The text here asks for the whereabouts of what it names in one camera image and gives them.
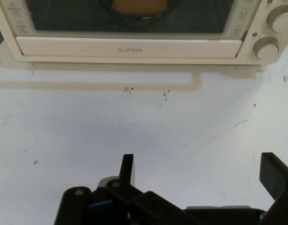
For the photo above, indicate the white toaster oven body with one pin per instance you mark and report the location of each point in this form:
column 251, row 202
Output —
column 249, row 49

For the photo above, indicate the round white oven knob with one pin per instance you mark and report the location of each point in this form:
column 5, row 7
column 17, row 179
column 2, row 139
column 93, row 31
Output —
column 283, row 21
column 266, row 49

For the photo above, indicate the white glass oven door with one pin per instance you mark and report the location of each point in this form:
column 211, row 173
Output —
column 87, row 47

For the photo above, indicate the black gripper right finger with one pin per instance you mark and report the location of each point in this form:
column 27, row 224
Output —
column 275, row 178

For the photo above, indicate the yellow food in dark pan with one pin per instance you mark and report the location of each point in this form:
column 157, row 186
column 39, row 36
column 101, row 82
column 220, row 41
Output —
column 105, row 8

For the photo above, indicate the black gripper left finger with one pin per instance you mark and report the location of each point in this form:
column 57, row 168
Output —
column 126, row 168

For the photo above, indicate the yellow-brown bread piece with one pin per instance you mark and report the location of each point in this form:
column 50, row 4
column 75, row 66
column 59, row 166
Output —
column 139, row 5

